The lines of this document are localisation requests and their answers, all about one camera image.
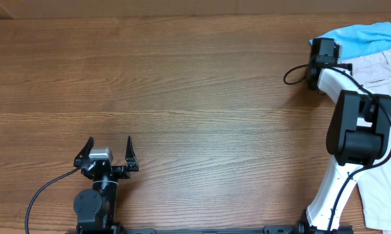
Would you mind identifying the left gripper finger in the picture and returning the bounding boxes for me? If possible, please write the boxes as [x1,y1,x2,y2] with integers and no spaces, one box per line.
[125,136,137,166]
[73,136,94,168]

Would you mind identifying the beige shorts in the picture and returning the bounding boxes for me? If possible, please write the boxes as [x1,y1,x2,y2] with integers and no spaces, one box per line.
[344,49,391,233]

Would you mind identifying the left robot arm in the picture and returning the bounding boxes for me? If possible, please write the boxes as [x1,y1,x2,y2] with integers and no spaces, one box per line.
[73,137,139,234]

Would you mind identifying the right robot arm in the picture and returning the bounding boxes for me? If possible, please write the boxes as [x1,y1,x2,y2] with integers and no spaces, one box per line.
[297,38,391,233]

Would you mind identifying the light blue shirt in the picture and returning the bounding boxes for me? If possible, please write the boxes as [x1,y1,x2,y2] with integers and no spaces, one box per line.
[320,22,391,60]

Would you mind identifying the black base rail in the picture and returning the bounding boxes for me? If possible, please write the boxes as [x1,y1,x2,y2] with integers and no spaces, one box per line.
[65,224,355,234]

